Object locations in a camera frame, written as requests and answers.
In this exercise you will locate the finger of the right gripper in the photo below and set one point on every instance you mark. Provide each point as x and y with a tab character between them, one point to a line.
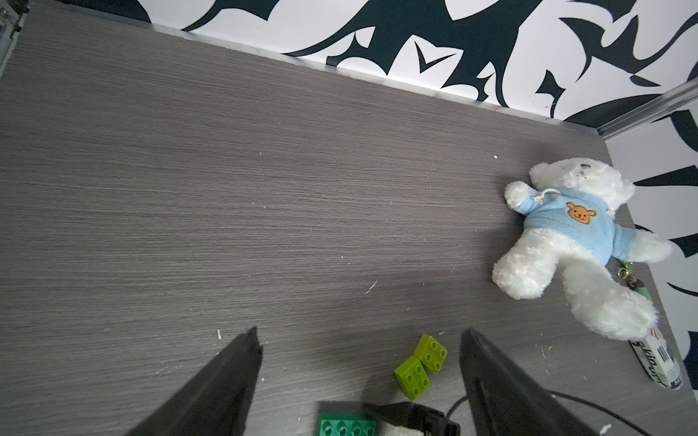
414	416

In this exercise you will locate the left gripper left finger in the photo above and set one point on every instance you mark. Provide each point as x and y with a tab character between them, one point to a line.
217	400

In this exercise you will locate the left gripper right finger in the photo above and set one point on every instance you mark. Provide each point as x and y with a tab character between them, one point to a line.
504	399

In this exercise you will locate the small lime lego brick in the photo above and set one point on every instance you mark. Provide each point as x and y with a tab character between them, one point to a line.
412	378
431	353

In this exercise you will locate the dark green lego brick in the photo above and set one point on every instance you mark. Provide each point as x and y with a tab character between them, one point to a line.
345	424

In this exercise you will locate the white teddy bear blue shirt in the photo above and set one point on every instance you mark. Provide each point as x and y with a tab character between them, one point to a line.
569	231

